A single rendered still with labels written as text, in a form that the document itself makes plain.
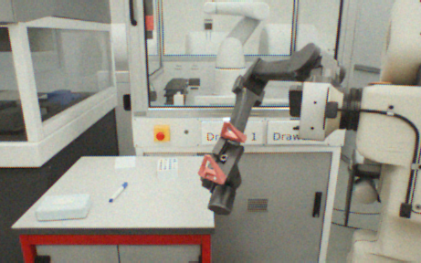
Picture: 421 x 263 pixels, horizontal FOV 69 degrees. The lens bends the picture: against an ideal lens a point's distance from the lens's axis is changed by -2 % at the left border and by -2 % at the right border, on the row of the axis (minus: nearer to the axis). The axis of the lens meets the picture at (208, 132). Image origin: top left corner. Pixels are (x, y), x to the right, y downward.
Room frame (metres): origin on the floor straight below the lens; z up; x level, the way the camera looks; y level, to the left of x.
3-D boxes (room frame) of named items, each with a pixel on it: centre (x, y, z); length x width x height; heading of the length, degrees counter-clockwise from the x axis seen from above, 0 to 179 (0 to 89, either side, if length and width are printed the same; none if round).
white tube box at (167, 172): (1.20, 0.17, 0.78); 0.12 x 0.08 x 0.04; 6
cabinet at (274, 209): (1.89, -0.16, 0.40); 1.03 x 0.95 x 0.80; 91
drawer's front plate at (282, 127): (1.41, -0.43, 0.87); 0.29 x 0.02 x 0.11; 91
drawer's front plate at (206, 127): (1.41, -0.11, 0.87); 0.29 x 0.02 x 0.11; 91
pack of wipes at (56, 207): (0.89, 0.47, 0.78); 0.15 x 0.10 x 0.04; 98
